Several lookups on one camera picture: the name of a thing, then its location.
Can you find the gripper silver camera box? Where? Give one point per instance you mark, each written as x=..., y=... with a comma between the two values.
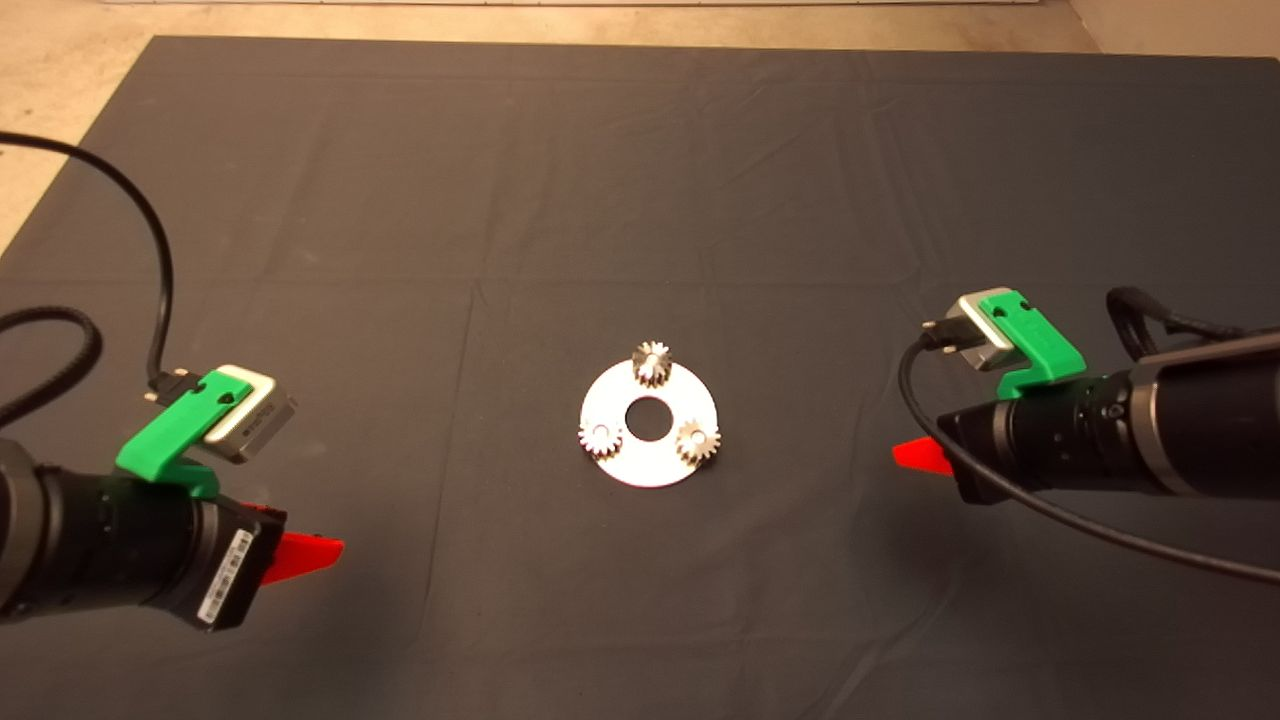
x=255, y=420
x=975, y=330

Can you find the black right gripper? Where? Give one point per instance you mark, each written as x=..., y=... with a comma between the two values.
x=1040, y=440

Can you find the right gripper green camera mount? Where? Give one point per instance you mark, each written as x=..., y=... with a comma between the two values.
x=1040, y=345

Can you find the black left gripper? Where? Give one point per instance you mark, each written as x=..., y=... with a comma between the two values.
x=200, y=560

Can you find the dark grey table cloth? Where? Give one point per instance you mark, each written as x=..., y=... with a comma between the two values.
x=640, y=200

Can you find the round metal carrier plate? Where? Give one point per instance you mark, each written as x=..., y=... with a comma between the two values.
x=650, y=465

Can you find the left gripper silver camera box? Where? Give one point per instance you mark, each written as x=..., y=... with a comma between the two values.
x=255, y=420

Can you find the small steel planetary gear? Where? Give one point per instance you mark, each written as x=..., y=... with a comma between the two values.
x=600, y=440
x=698, y=444
x=652, y=365

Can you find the left arm thick braided sleeve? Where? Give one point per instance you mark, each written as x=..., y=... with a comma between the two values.
x=92, y=345

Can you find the right gripper silver camera box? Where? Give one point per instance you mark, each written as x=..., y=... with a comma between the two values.
x=975, y=330

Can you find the left gripper green camera mount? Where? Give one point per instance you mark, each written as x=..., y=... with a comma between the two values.
x=170, y=430

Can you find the gripper green camera mount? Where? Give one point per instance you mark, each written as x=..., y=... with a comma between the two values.
x=1040, y=345
x=170, y=430

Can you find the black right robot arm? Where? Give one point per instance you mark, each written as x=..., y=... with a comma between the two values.
x=1210, y=420

